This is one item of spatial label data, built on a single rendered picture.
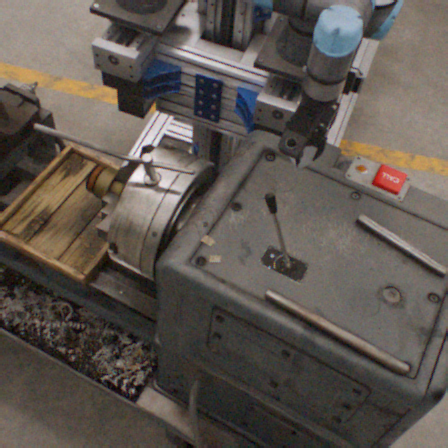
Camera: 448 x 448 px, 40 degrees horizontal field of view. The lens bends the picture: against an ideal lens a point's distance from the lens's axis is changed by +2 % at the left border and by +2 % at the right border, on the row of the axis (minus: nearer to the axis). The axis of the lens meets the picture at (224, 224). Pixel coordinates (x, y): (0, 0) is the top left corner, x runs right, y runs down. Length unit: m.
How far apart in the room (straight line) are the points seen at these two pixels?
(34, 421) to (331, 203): 1.50
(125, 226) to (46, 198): 0.47
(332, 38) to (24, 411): 1.82
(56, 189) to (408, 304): 1.02
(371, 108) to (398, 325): 2.31
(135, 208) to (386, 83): 2.45
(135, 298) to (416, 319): 0.72
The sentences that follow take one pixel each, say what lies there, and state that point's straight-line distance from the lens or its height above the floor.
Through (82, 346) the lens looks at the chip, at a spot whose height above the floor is 0.60.
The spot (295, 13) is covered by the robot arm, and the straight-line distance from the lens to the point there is 1.18.
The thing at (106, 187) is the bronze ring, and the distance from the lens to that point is 1.47.
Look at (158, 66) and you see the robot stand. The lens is 1.89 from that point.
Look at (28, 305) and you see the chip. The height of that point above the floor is 0.60.
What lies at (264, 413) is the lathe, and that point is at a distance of 1.58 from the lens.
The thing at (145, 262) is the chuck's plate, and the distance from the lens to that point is 1.36.
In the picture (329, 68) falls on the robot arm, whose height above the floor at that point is 1.58.
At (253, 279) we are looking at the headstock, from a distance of 1.18.
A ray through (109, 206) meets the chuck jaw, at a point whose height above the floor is 1.10.
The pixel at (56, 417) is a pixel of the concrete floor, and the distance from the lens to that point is 2.42.
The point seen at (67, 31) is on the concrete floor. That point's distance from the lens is 3.68.
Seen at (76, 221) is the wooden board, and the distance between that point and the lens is 1.71.
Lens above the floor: 2.28
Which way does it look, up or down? 56 degrees down
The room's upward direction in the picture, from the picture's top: 8 degrees clockwise
